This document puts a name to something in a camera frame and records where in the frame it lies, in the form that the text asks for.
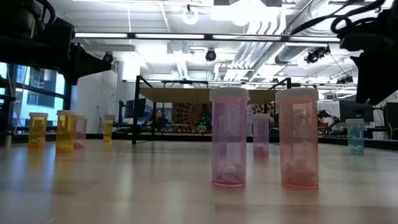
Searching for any black computer monitor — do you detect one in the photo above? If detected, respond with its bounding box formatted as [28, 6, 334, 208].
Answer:
[338, 99, 374, 123]
[124, 98, 147, 119]
[385, 101, 398, 129]

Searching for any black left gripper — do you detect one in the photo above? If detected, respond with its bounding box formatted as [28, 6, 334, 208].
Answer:
[29, 0, 113, 86]

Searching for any white hanging ring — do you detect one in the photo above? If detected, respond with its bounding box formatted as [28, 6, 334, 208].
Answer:
[182, 3, 200, 26]

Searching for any black ceiling camera cluster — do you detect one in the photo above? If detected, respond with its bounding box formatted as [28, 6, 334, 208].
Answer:
[303, 45, 331, 65]

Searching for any amber yellow medicine bottle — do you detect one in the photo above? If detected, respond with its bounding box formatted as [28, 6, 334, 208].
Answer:
[55, 110, 78, 153]
[103, 119, 114, 144]
[27, 112, 49, 149]

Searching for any silver ventilation duct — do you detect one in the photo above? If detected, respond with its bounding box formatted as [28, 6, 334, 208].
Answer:
[253, 0, 361, 74]

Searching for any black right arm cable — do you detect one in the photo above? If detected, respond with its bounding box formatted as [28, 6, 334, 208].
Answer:
[289, 0, 386, 35]

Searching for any salmon pink medicine bottle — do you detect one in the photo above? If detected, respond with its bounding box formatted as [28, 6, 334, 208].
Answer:
[275, 87, 320, 190]
[74, 115, 88, 150]

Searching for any white patterned cloth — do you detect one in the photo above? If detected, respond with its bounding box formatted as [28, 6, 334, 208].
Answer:
[247, 104, 253, 136]

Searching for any brown patterned tapestry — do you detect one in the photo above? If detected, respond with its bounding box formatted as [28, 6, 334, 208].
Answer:
[172, 103, 213, 133]

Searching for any black aluminium rig frame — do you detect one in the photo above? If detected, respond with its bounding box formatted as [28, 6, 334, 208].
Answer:
[0, 132, 398, 152]

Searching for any person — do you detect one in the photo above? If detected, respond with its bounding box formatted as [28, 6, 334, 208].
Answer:
[148, 108, 169, 131]

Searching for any wooden shelf black frame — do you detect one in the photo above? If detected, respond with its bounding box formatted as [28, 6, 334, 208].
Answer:
[132, 75, 293, 146]

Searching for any teal medicine bottle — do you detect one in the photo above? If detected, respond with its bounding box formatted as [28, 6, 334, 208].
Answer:
[345, 118, 365, 156]

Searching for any large black-framed window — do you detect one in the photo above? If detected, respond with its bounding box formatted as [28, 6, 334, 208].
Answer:
[0, 62, 73, 134]

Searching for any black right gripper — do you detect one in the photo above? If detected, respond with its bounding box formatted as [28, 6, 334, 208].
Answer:
[340, 6, 398, 105]

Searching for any small green tree decoration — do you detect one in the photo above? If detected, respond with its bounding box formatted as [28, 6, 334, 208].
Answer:
[197, 116, 208, 134]

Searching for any black overhead camera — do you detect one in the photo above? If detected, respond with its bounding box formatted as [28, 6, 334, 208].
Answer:
[205, 48, 218, 62]

